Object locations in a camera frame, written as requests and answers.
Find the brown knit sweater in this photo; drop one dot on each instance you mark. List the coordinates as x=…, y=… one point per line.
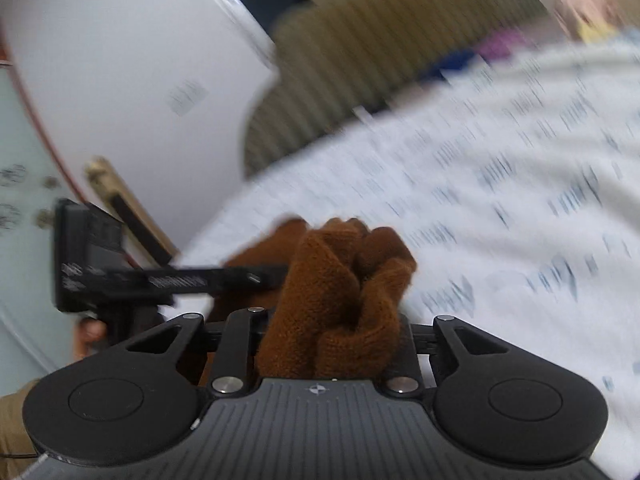
x=340, y=300

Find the yellow cloth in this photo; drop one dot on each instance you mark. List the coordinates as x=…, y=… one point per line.
x=602, y=31

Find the purple cloth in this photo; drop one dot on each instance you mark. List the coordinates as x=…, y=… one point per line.
x=502, y=45

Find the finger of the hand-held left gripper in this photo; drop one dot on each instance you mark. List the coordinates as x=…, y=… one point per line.
x=235, y=277

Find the gold tower air conditioner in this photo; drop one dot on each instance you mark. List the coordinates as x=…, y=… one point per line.
x=130, y=210

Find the olive padded headboard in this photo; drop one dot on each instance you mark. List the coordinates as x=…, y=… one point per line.
x=380, y=45

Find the frosted glass door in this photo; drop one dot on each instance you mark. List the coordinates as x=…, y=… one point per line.
x=30, y=200

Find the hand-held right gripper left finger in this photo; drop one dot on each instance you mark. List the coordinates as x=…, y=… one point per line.
x=240, y=341

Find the navy cloth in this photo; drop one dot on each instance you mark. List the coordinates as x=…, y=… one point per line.
x=455, y=65

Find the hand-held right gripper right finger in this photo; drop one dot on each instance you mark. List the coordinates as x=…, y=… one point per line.
x=408, y=360

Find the person's left hand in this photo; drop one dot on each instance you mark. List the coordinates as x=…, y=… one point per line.
x=92, y=334

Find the tan cloth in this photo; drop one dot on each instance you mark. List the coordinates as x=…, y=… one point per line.
x=15, y=425

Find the white wall socket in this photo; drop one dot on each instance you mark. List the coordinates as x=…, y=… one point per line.
x=187, y=97

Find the white printed blanket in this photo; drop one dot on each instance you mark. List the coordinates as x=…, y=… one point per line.
x=500, y=185

